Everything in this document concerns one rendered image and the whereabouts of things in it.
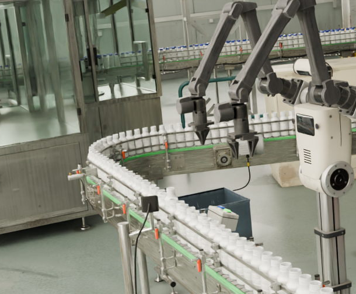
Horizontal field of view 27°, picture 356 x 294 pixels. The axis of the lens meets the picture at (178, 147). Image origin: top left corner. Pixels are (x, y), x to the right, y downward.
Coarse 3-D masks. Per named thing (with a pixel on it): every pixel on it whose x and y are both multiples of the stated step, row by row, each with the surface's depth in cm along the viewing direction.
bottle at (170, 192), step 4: (168, 188) 322; (172, 188) 322; (168, 192) 320; (172, 192) 320; (168, 196) 320; (172, 196) 320; (176, 196) 322; (168, 200) 319; (168, 204) 320; (168, 208) 320; (168, 220) 321
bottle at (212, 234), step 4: (212, 220) 281; (216, 220) 280; (212, 224) 278; (216, 224) 277; (212, 228) 278; (212, 232) 278; (208, 236) 279; (212, 236) 277; (212, 240) 278; (212, 260) 280
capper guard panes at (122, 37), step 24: (96, 0) 833; (120, 0) 843; (144, 0) 854; (96, 24) 837; (120, 24) 848; (144, 24) 858; (96, 48) 841; (120, 48) 852; (144, 48) 863; (96, 72) 846; (120, 72) 856; (144, 72) 867; (120, 96) 861
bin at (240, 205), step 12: (204, 192) 405; (216, 192) 407; (228, 192) 404; (192, 204) 403; (204, 204) 406; (216, 204) 408; (228, 204) 376; (240, 204) 379; (240, 216) 380; (240, 228) 382
